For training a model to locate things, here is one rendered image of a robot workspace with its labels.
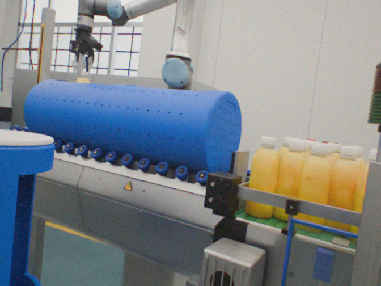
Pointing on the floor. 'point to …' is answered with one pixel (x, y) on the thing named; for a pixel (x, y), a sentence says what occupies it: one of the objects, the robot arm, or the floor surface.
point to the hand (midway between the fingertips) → (83, 72)
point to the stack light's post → (369, 232)
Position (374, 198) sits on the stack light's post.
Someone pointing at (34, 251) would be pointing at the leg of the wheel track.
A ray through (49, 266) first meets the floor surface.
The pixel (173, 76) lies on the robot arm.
